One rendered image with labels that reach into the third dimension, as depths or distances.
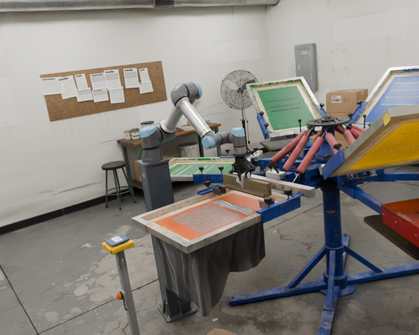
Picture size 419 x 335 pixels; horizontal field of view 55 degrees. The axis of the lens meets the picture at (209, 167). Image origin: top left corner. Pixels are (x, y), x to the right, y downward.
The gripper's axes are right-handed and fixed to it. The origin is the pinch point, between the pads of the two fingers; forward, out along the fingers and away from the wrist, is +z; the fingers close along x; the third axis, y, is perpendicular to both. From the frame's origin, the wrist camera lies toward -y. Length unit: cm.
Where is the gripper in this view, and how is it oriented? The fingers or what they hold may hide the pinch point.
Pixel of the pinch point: (245, 185)
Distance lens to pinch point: 246.4
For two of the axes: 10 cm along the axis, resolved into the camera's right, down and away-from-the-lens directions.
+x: -8.0, 2.4, -5.5
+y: -5.9, -1.3, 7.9
